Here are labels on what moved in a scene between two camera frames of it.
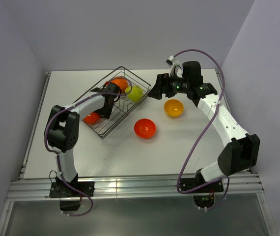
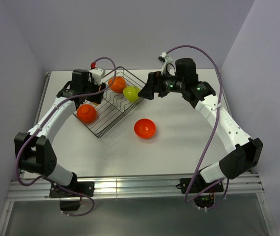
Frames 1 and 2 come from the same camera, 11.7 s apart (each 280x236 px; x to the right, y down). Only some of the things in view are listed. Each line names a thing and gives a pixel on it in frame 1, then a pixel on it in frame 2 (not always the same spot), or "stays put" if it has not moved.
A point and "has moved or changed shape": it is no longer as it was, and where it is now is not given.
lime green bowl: (134, 93) has moved or changed shape
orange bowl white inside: (122, 81) stays put
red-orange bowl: (144, 128) stays put
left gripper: (105, 113) → (97, 98)
